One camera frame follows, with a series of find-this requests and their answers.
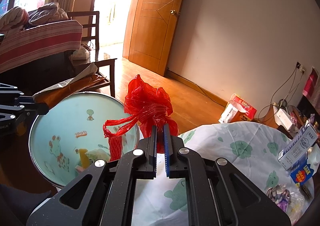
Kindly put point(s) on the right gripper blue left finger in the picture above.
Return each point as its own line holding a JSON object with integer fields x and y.
{"x": 153, "y": 151}

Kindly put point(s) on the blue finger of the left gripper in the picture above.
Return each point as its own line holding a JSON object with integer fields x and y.
{"x": 10, "y": 95}
{"x": 12, "y": 113}

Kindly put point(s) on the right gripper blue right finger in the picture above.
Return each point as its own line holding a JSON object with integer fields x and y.
{"x": 167, "y": 148}

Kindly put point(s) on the red plastic bag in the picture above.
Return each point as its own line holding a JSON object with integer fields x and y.
{"x": 147, "y": 107}

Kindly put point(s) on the white red-print paper wrapper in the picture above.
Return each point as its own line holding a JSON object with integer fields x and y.
{"x": 54, "y": 94}

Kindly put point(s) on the pale yellow printed plastic bag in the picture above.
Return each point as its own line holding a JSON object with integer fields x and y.
{"x": 98, "y": 154}

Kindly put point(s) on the purple wrapper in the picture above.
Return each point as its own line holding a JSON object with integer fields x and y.
{"x": 280, "y": 195}

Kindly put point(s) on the clear red-print plastic bag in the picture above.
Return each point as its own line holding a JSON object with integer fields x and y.
{"x": 300, "y": 199}

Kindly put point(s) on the mint cartoon trash bin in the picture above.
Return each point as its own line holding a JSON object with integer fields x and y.
{"x": 73, "y": 124}

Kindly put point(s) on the red striped blanket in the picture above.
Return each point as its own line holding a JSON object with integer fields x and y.
{"x": 39, "y": 42}

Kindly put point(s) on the white paper shopping bag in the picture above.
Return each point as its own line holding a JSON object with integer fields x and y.
{"x": 233, "y": 112}

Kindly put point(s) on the bundled clothes pile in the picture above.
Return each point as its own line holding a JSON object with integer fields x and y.
{"x": 19, "y": 17}

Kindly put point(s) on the tissue pack on chair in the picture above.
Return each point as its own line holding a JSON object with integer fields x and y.
{"x": 80, "y": 54}

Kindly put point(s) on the red gift box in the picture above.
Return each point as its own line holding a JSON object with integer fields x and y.
{"x": 250, "y": 110}

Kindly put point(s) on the dark wooden chair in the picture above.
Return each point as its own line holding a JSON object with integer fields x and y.
{"x": 96, "y": 55}

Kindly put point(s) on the brown wooden door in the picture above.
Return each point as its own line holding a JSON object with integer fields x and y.
{"x": 150, "y": 29}

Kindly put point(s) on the small wooden side cabinet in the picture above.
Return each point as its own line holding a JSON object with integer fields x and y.
{"x": 267, "y": 116}

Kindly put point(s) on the white router box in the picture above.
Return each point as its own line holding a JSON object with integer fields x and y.
{"x": 282, "y": 118}

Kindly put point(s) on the white tall milk carton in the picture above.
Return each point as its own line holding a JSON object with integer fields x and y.
{"x": 298, "y": 146}

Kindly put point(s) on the blue gable-top milk carton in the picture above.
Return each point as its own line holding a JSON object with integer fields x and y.
{"x": 301, "y": 171}

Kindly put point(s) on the cluttered dark wooden desk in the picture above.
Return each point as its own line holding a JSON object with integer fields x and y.
{"x": 304, "y": 110}

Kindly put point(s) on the red white hanging cloth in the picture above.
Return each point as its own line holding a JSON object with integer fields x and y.
{"x": 311, "y": 83}

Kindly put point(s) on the wall power outlet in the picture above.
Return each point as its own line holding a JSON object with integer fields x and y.
{"x": 300, "y": 67}

